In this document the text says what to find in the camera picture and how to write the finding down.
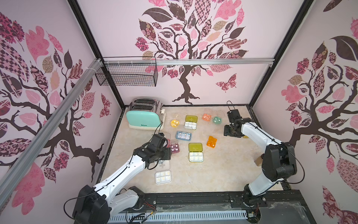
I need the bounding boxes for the orange small pillbox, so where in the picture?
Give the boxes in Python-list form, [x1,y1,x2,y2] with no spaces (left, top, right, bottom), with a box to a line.
[207,136,217,148]

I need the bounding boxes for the green lid white pillbox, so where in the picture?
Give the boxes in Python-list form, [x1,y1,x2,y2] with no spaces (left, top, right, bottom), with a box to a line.
[188,143,204,163]

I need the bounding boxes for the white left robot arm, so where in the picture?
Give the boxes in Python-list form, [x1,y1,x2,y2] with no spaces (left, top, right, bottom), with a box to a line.
[71,133,172,224]

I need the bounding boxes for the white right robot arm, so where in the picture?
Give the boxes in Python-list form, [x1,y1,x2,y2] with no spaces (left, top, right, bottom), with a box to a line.
[224,109,297,198]

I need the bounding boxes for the magenta small pillbox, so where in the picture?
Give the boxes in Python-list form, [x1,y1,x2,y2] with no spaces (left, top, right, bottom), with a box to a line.
[168,139,180,154]

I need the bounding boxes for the green round pillbox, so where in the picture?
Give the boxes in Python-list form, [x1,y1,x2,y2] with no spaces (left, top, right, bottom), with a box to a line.
[212,111,224,125]

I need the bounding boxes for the clear white pillbox front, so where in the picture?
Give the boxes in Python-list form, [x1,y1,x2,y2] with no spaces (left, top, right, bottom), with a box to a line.
[155,160,172,185]

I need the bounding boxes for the blue rectangular pillbox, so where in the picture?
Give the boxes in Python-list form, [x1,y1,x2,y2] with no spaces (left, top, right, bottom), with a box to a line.
[175,131,192,141]

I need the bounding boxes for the yellow round pillbox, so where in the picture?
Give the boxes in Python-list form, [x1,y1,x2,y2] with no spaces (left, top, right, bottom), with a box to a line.
[170,113,181,128]

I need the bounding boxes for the mint green toaster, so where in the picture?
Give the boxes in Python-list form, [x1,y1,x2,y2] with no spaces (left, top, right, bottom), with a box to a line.
[125,98,166,130]

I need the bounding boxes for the brown bottle black cap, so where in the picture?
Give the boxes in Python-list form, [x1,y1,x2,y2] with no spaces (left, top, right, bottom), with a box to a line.
[255,155,263,167]

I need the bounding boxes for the olive lid pillbox back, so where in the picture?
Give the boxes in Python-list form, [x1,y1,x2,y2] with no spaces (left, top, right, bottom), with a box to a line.
[184,115,198,130]

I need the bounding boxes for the aluminium rail back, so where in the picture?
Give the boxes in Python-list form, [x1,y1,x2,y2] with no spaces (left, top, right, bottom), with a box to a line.
[156,58,275,66]

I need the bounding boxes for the aluminium rail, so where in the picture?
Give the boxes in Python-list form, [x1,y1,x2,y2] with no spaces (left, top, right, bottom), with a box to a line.
[156,58,275,66]
[1,59,103,207]

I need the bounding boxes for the black wire basket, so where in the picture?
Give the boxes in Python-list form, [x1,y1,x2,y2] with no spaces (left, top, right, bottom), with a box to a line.
[95,56,158,87]

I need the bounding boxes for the white slotted cable duct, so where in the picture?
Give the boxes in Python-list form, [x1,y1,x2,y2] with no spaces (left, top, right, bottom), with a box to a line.
[108,210,248,224]

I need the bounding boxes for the aluminium rail left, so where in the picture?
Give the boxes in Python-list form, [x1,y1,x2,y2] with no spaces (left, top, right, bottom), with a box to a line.
[1,59,103,207]

